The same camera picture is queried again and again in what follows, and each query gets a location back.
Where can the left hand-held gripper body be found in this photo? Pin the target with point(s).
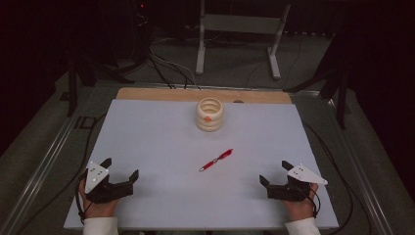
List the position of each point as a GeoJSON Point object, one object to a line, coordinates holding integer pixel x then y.
{"type": "Point", "coordinates": [107, 191]}

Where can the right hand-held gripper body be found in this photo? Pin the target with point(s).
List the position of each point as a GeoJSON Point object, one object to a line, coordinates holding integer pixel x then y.
{"type": "Point", "coordinates": [290, 191]}

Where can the red pen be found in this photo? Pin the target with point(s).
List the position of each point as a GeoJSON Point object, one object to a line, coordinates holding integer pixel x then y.
{"type": "Point", "coordinates": [217, 159]}

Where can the cream ribbed pen holder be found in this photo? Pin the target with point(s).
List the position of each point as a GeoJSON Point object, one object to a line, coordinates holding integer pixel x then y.
{"type": "Point", "coordinates": [209, 120]}

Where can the person's right hand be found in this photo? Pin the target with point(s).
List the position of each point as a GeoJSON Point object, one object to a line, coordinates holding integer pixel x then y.
{"type": "Point", "coordinates": [301, 207]}

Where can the person's left hand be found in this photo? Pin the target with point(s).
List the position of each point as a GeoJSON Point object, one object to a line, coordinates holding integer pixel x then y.
{"type": "Point", "coordinates": [98, 209]}

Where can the wooden board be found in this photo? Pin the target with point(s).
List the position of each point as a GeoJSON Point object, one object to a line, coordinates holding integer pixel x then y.
{"type": "Point", "coordinates": [163, 94]}

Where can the black tripod stand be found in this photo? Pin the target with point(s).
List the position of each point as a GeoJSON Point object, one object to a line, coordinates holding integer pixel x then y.
{"type": "Point", "coordinates": [73, 81]}
{"type": "Point", "coordinates": [339, 88]}

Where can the dark equipment with red light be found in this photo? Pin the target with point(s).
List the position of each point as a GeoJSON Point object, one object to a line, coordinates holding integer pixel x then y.
{"type": "Point", "coordinates": [141, 19]}

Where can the grey metal stand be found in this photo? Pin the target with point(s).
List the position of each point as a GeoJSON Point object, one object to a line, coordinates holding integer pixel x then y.
{"type": "Point", "coordinates": [239, 24]}

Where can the aluminium frame rail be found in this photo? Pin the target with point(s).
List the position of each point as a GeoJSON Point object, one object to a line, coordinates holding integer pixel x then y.
{"type": "Point", "coordinates": [359, 163]}
{"type": "Point", "coordinates": [42, 166]}

